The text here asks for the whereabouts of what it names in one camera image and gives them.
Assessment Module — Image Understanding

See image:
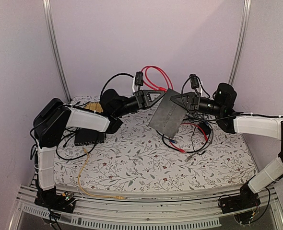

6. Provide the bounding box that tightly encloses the yellow woven mat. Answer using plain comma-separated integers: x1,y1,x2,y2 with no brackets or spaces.
84,102,103,113

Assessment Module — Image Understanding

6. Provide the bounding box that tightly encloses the aluminium frame post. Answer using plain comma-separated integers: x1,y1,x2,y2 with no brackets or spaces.
228,0,252,86
42,0,71,102

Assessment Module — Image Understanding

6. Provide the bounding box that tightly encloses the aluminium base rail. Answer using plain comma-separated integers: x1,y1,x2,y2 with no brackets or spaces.
8,184,283,230

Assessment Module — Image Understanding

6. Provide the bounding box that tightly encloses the black network switch box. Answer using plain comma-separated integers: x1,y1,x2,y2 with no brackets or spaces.
149,89,186,138

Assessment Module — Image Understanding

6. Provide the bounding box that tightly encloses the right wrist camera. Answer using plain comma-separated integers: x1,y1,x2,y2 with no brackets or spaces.
214,82,237,113

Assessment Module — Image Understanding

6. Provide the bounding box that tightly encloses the yellow ethernet cable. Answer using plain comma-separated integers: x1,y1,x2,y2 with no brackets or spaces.
76,148,127,201

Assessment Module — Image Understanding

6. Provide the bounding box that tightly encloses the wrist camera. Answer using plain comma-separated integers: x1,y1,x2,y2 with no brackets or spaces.
214,82,237,113
132,71,143,93

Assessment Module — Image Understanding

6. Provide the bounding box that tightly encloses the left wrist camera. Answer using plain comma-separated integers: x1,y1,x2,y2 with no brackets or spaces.
132,71,143,93

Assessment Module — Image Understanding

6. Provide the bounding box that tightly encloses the black power cable with plug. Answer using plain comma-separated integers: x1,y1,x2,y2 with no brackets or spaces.
189,115,213,155

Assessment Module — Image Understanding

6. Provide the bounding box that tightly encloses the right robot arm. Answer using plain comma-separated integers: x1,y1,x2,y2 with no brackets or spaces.
171,90,283,209

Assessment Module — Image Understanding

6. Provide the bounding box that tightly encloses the left aluminium frame post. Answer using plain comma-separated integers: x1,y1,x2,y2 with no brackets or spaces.
42,0,71,102

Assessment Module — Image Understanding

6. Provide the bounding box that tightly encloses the right aluminium frame post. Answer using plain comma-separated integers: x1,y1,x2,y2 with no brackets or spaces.
228,0,252,86

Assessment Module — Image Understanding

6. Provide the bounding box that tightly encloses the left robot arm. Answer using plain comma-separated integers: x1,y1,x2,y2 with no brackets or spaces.
30,89,165,208

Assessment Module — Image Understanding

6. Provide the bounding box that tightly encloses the black power adapter brick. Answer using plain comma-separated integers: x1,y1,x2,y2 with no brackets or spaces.
198,122,212,136

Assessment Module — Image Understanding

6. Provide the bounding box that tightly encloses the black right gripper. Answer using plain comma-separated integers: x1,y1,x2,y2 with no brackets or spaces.
172,91,225,116

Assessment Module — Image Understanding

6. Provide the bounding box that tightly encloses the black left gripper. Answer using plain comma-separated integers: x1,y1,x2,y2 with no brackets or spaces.
114,89,165,117

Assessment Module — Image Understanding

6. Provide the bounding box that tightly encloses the floral patterned table cloth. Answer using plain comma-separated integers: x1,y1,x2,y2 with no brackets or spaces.
37,94,256,193

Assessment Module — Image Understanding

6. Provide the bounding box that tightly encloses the black ethernet cable teal boot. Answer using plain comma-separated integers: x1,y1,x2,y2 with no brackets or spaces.
161,119,208,154

